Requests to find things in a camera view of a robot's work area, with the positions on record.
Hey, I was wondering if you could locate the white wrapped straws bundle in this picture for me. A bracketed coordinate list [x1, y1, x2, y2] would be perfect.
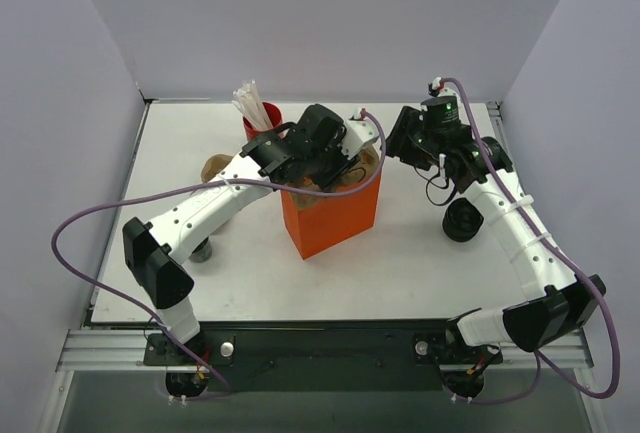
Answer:
[232, 80, 263, 121]

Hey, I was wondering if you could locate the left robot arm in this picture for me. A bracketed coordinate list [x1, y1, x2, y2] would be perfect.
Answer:
[122, 104, 378, 364]

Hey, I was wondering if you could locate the brown cardboard cup carrier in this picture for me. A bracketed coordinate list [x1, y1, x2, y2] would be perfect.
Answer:
[200, 154, 233, 183]

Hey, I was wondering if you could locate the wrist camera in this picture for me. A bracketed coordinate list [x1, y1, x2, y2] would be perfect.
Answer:
[428, 77, 445, 97]
[341, 115, 379, 159]

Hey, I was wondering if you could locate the red cylindrical holder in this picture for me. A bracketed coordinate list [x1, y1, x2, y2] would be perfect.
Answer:
[243, 102, 283, 141]

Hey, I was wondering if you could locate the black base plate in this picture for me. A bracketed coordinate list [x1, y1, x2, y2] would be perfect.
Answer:
[143, 319, 503, 399]

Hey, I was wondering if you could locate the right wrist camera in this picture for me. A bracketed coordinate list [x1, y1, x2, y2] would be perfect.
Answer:
[428, 77, 445, 97]

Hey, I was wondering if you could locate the orange paper bag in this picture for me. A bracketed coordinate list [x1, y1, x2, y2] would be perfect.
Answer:
[281, 175, 380, 260]

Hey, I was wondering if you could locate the aluminium frame rail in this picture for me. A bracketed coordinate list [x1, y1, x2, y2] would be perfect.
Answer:
[55, 323, 596, 373]

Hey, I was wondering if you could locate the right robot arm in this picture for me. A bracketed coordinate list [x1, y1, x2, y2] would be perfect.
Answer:
[386, 96, 597, 361]

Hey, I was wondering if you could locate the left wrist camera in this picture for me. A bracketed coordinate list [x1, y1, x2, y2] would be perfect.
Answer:
[341, 115, 379, 159]

